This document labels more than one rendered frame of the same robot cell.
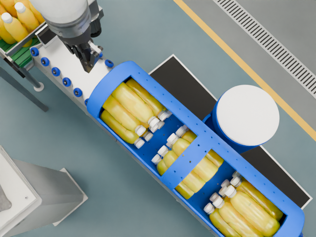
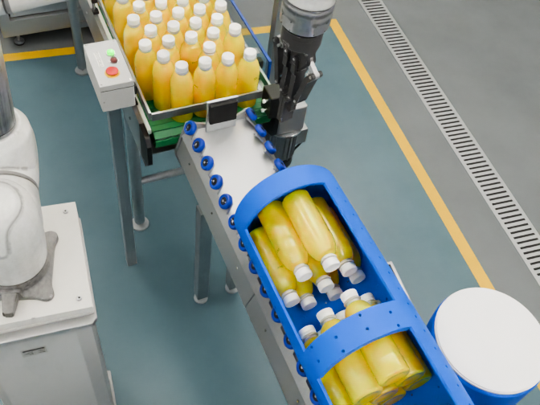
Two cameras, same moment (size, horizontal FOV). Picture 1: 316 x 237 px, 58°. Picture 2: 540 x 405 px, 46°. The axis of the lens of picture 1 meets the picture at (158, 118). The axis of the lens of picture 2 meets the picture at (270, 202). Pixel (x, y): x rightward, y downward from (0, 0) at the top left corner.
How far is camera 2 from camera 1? 0.58 m
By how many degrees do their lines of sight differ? 25
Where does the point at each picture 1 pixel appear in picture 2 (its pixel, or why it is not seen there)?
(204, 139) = (402, 311)
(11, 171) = (78, 252)
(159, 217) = not seen: outside the picture
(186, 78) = not seen: hidden behind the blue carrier
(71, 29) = (305, 22)
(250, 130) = (488, 363)
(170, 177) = (325, 346)
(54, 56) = (214, 147)
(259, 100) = (519, 325)
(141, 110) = (319, 235)
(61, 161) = (110, 359)
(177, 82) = not seen: hidden behind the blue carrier
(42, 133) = (104, 297)
